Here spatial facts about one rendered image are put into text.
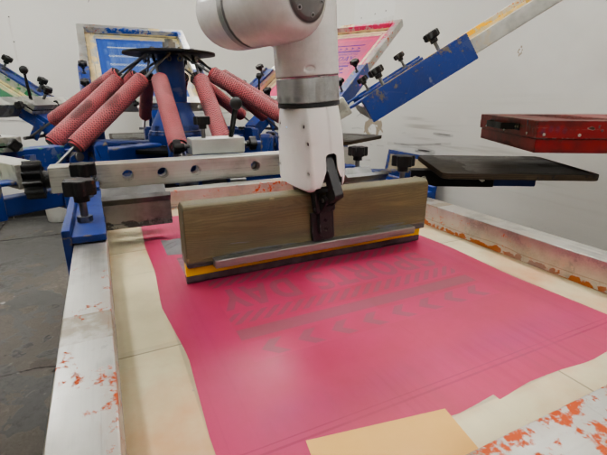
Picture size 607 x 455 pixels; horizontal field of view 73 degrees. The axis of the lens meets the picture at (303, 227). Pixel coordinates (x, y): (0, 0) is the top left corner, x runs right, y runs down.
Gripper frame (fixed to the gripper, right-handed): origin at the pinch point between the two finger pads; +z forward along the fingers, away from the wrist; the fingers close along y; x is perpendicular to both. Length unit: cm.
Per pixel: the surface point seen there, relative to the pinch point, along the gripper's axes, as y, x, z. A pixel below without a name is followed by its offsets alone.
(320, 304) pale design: 11.8, -5.9, 5.0
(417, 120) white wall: -209, 201, 20
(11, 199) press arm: -76, -47, 6
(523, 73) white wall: -123, 202, -12
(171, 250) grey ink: -11.8, -17.8, 4.1
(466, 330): 22.6, 4.2, 5.6
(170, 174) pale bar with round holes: -42.9, -12.0, -0.6
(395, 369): 24.3, -5.7, 4.8
